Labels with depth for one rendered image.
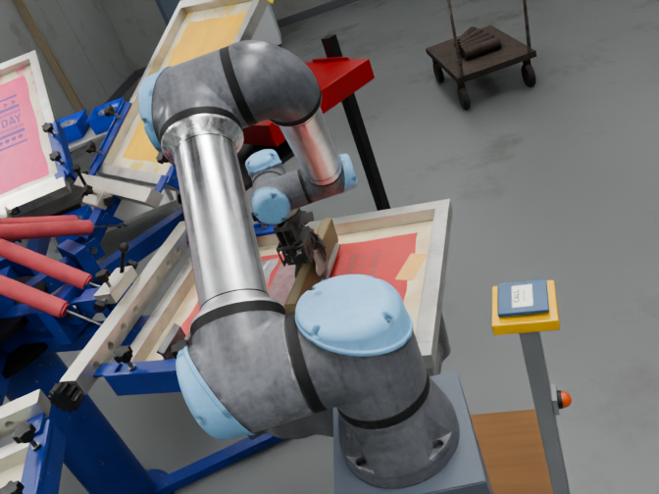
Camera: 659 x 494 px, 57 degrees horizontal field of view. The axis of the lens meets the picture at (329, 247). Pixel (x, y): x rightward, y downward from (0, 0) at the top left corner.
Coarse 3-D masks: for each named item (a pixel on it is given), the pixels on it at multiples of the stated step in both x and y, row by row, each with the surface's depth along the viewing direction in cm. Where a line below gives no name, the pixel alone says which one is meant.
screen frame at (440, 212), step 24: (360, 216) 171; (384, 216) 166; (408, 216) 164; (432, 216) 163; (264, 240) 180; (432, 240) 149; (432, 264) 141; (432, 288) 133; (168, 312) 164; (432, 312) 127; (144, 336) 155; (432, 336) 121; (144, 360) 152; (432, 360) 118
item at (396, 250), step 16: (384, 240) 163; (400, 240) 160; (272, 256) 176; (384, 256) 157; (400, 256) 154; (272, 272) 168; (288, 272) 165; (384, 272) 151; (272, 288) 161; (288, 288) 159
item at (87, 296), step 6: (132, 282) 171; (90, 288) 176; (96, 288) 175; (84, 294) 174; (90, 294) 173; (78, 300) 172; (84, 300) 171; (90, 300) 170; (96, 300) 170; (120, 300) 167; (78, 306) 173; (84, 306) 172; (90, 306) 172; (114, 306) 169; (84, 312) 174; (90, 312) 173; (96, 312) 173
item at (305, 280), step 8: (320, 224) 161; (328, 224) 160; (320, 232) 157; (328, 232) 158; (328, 240) 158; (336, 240) 164; (328, 248) 157; (328, 256) 157; (304, 264) 147; (312, 264) 146; (304, 272) 144; (312, 272) 146; (296, 280) 142; (304, 280) 141; (312, 280) 145; (320, 280) 150; (296, 288) 139; (304, 288) 140; (288, 296) 138; (296, 296) 137; (288, 304) 135; (296, 304) 135; (288, 312) 136
